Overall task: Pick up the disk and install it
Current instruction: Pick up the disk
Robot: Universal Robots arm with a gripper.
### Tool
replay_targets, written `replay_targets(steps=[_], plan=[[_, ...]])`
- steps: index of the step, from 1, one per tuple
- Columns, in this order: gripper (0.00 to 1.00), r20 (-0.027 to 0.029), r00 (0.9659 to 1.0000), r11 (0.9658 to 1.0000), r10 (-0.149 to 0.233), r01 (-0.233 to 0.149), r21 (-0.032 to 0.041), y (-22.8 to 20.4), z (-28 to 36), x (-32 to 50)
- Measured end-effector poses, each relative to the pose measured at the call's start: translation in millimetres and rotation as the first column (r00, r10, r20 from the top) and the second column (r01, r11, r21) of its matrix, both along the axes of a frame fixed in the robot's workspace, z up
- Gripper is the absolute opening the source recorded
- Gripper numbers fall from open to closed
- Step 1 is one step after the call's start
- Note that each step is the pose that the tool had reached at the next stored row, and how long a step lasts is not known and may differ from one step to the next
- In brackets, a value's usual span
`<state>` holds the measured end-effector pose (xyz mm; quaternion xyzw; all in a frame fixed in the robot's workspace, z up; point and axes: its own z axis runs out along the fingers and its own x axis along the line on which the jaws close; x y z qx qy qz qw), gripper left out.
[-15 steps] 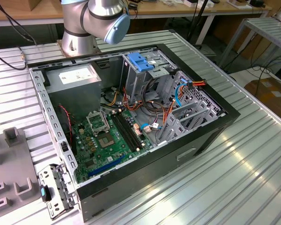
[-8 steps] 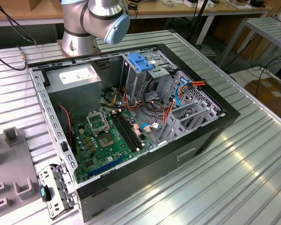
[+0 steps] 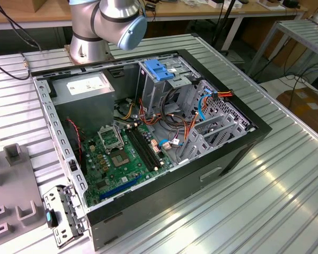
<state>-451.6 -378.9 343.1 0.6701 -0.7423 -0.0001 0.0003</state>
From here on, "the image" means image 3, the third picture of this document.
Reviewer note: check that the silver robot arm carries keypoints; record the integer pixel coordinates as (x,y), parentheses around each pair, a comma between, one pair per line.
(87,21)

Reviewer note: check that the metal disk bay cage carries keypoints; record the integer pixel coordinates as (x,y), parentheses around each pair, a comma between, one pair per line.
(196,148)

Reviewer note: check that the black RAM slot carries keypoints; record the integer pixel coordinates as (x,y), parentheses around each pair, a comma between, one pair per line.
(138,148)
(145,146)
(141,147)
(148,145)

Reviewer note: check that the metal optical drive cage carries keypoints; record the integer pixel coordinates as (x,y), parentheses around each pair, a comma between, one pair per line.
(151,92)

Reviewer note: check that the CPU socket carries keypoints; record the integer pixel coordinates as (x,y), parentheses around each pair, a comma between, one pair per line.
(119,159)

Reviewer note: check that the blue drive bay latch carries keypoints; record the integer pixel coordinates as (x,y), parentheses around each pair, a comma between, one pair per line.
(156,70)

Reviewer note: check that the green motherboard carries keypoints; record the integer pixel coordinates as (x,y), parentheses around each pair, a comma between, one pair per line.
(122,174)

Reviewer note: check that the black open PC case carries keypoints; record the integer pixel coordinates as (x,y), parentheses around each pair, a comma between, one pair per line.
(175,190)

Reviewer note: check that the blue expansion slot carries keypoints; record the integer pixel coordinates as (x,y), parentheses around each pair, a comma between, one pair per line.
(120,187)

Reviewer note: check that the grey power supply unit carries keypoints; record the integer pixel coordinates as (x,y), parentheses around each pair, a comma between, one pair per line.
(82,105)

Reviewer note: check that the black latch with blue mark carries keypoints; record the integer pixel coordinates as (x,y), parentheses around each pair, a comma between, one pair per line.
(49,218)

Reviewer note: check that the brown cardboard box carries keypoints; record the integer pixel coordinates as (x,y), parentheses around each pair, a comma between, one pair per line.
(307,105)

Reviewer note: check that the wooden desk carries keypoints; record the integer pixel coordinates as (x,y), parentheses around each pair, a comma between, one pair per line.
(50,16)

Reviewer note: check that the grey parts rack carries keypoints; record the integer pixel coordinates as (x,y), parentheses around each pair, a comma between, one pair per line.
(13,185)

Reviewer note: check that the brown arm base plate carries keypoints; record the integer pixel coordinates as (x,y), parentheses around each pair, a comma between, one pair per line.
(67,53)

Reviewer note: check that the metal hinged slot bracket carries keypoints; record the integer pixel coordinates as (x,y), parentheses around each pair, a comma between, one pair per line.
(66,211)

